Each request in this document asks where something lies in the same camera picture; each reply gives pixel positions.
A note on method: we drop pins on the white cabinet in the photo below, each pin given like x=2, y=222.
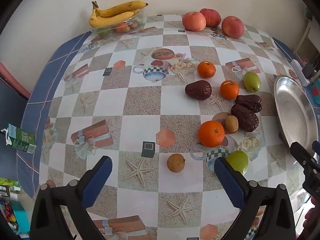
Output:
x=310, y=35

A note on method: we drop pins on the teal case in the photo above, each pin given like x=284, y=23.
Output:
x=315, y=92

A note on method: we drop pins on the round brown longan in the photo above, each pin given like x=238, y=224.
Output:
x=176, y=163

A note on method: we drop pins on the clear plastic container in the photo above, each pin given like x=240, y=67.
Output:
x=112, y=30

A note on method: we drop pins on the green packet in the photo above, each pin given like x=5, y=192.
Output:
x=8, y=182

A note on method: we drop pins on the black adapter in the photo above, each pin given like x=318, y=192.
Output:
x=310, y=68

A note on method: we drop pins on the white power strip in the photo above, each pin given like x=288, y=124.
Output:
x=298, y=71

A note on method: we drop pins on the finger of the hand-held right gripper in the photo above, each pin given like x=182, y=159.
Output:
x=301, y=153

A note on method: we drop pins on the red apple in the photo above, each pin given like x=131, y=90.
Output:
x=212, y=16
x=193, y=21
x=232, y=27

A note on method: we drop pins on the green jujube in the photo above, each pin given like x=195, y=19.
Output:
x=103, y=32
x=237, y=161
x=252, y=81

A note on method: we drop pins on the dark brown wrinkled date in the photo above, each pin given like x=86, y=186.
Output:
x=198, y=90
x=245, y=118
x=248, y=102

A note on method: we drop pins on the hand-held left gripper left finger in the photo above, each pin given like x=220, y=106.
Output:
x=98, y=180

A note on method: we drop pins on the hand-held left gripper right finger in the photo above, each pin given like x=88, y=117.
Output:
x=230, y=182

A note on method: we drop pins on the teal box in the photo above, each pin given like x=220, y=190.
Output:
x=20, y=217

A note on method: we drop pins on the red chair frame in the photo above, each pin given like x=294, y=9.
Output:
x=10, y=76

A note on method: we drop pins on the checkered printed tablecloth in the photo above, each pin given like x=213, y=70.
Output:
x=145, y=100

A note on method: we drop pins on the round metal plate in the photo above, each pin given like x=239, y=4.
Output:
x=292, y=105

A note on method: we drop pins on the person's right hand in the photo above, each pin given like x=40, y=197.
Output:
x=312, y=213

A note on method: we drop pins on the green carton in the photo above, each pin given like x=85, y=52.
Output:
x=20, y=138

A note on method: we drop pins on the orange tangerine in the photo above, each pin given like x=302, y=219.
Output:
x=121, y=27
x=229, y=89
x=206, y=69
x=211, y=133

